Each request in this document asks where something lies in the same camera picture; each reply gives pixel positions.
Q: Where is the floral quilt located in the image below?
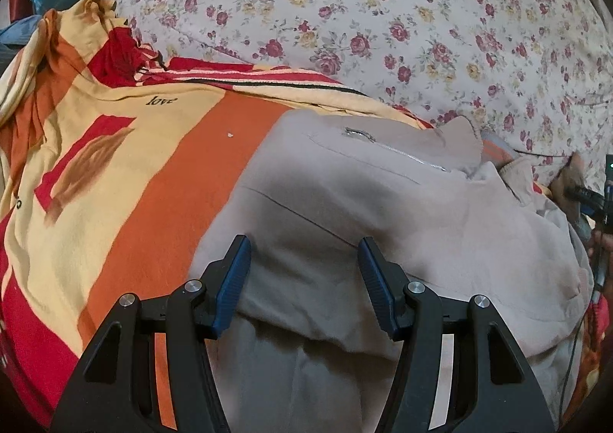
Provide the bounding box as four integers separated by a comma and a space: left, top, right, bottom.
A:
81, 0, 613, 194

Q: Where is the orange yellow red blanket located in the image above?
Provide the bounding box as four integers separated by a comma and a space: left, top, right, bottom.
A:
0, 0, 613, 429

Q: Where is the beige jacket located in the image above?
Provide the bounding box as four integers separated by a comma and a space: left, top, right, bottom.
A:
189, 110, 597, 433

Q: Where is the thin dark cable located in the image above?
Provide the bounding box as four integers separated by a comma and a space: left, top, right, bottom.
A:
558, 265, 603, 419

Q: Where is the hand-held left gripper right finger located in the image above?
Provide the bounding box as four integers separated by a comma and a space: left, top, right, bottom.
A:
357, 237, 556, 433

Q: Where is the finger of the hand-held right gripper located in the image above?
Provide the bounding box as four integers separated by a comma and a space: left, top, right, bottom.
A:
566, 186, 605, 210

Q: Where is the blue grey cloth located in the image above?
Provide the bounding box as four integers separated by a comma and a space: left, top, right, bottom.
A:
0, 14, 44, 72

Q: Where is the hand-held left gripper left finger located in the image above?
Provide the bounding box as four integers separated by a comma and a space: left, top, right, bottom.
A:
50, 235, 252, 433

